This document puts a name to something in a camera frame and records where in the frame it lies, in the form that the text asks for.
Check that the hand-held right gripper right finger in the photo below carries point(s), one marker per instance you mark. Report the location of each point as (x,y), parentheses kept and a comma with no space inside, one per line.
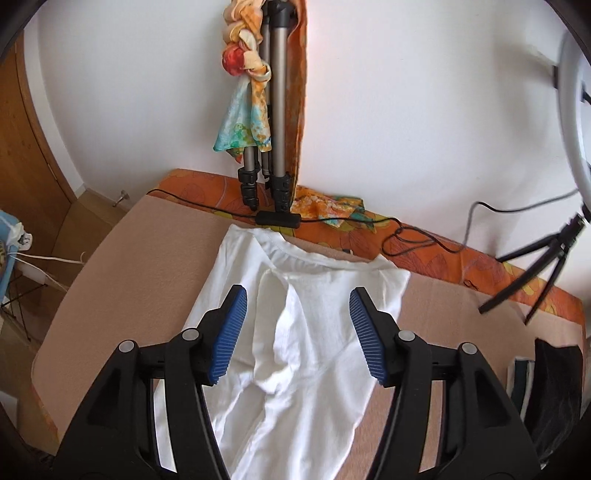
(367,337)

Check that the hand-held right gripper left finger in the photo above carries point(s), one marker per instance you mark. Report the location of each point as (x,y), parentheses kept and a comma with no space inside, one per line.
(228,337)

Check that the white t-shirt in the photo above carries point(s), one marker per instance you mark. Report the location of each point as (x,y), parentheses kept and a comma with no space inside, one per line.
(300,332)

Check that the beige blanket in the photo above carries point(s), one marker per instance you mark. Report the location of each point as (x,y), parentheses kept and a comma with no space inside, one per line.
(138,258)

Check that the orange floral bed sheet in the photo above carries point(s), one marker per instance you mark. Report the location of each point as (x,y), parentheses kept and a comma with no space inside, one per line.
(461,263)

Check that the small colourful floral cloth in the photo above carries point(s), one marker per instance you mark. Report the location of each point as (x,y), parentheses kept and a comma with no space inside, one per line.
(323,203)

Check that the dark green garment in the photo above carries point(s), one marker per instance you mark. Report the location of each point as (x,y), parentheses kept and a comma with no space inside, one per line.
(521,383)

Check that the metal door stopper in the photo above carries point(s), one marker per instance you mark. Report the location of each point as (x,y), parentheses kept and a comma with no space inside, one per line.
(121,198)

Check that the black garment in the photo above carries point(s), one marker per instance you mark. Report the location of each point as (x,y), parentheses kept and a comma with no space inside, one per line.
(558,392)

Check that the small black tripod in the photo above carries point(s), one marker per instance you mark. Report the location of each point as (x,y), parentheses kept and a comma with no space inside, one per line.
(554,263)

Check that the colourful knotted scarf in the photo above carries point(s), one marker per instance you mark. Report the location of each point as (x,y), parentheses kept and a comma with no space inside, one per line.
(240,124)

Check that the blue and white cloth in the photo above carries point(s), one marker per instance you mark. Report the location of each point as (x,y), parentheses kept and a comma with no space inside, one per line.
(9,230)

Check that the silver folded tripod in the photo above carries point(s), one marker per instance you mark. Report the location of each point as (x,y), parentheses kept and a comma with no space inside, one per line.
(279,92)

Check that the wooden door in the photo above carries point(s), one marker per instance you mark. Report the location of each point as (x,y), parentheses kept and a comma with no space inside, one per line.
(27,138)

